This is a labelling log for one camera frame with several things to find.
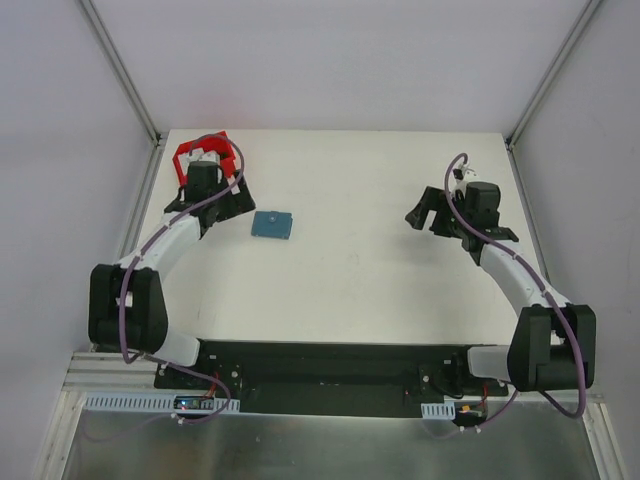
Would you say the blue leather card holder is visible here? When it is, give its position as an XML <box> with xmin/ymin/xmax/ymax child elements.
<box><xmin>251</xmin><ymin>211</ymin><xmax>293</xmax><ymax>240</ymax></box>

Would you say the red plastic bin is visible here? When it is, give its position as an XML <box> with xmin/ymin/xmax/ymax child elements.
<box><xmin>172</xmin><ymin>131</ymin><xmax>236</xmax><ymax>187</ymax></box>

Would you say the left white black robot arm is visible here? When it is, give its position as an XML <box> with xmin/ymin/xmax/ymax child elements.
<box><xmin>88</xmin><ymin>161</ymin><xmax>256</xmax><ymax>389</ymax></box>

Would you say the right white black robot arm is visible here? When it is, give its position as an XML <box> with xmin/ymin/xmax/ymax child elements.
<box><xmin>405</xmin><ymin>181</ymin><xmax>596</xmax><ymax>395</ymax></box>

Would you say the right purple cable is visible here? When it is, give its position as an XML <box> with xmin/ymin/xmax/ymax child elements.
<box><xmin>432</xmin><ymin>152</ymin><xmax>587</xmax><ymax>441</ymax></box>

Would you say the purple cable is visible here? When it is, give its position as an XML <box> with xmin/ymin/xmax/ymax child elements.
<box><xmin>119</xmin><ymin>133</ymin><xmax>246</xmax><ymax>365</ymax></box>
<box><xmin>432</xmin><ymin>152</ymin><xmax>587</xmax><ymax>441</ymax></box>

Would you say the left aluminium frame post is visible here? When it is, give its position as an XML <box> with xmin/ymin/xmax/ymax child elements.
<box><xmin>75</xmin><ymin>0</ymin><xmax>162</xmax><ymax>145</ymax></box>

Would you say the aluminium frame post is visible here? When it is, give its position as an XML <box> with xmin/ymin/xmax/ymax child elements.
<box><xmin>75</xmin><ymin>0</ymin><xmax>162</xmax><ymax>145</ymax></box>
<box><xmin>505</xmin><ymin>0</ymin><xmax>605</xmax><ymax>151</ymax></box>

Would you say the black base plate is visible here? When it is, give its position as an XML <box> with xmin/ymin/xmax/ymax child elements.
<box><xmin>154</xmin><ymin>340</ymin><xmax>508</xmax><ymax>418</ymax></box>

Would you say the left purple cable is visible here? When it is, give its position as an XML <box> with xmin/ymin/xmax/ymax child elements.
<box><xmin>119</xmin><ymin>133</ymin><xmax>246</xmax><ymax>365</ymax></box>

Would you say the right white cable duct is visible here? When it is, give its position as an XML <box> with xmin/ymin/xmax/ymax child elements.
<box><xmin>420</xmin><ymin>401</ymin><xmax>456</xmax><ymax>421</ymax></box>

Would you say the white cable duct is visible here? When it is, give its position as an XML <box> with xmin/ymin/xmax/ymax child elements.
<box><xmin>84</xmin><ymin>392</ymin><xmax>240</xmax><ymax>415</ymax></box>
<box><xmin>420</xmin><ymin>401</ymin><xmax>456</xmax><ymax>421</ymax></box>

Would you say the right aluminium frame post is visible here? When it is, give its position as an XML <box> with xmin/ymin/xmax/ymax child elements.
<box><xmin>505</xmin><ymin>0</ymin><xmax>605</xmax><ymax>151</ymax></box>

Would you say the left white cable duct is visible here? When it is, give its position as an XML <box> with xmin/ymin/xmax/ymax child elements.
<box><xmin>84</xmin><ymin>392</ymin><xmax>240</xmax><ymax>415</ymax></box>

